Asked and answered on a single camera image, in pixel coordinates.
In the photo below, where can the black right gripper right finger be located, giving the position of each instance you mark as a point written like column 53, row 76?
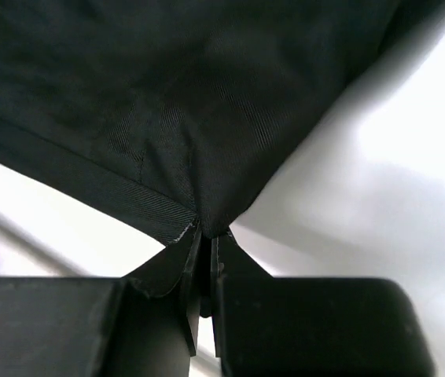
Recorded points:
column 310, row 326

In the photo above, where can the black pleated skirt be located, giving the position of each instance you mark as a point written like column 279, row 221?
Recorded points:
column 166, row 113

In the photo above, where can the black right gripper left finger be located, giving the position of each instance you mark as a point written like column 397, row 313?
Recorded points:
column 143, row 324

